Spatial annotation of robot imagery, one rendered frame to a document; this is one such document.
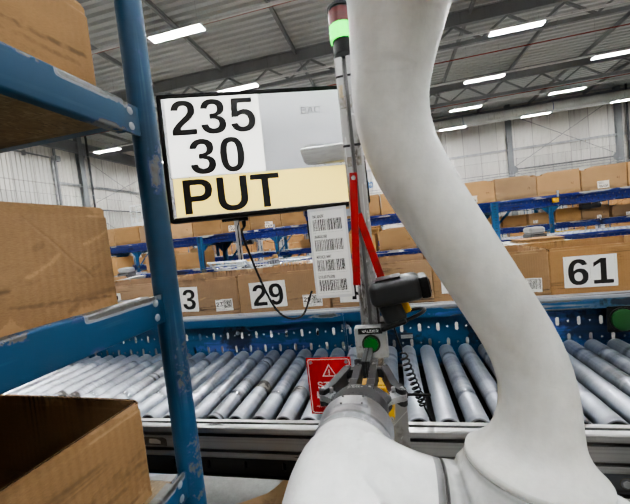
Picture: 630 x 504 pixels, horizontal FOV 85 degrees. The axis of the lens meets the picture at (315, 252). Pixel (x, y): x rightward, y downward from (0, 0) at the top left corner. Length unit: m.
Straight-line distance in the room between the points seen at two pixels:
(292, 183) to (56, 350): 0.64
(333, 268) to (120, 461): 0.51
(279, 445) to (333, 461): 0.61
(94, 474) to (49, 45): 0.38
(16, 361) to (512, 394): 0.35
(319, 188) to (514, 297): 0.63
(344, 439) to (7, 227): 0.33
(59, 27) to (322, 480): 0.45
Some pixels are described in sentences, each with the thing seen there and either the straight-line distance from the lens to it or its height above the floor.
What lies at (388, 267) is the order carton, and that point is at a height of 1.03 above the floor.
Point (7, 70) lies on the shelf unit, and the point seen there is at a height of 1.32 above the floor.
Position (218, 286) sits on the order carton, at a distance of 1.54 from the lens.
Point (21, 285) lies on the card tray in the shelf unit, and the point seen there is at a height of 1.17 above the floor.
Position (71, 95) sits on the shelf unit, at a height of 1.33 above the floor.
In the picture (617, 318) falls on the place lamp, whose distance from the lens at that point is 1.48.
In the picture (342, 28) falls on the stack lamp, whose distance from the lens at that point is 0.84.
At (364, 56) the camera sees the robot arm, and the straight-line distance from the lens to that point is 0.33.
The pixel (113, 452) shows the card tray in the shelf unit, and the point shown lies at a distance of 0.41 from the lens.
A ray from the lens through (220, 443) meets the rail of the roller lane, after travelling 1.00.
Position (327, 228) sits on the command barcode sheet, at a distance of 0.75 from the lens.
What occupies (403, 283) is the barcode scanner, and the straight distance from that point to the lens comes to 0.69.
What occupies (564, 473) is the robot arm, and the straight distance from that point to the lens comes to 0.33.
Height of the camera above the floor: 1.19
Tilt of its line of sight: 3 degrees down
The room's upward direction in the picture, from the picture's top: 6 degrees counter-clockwise
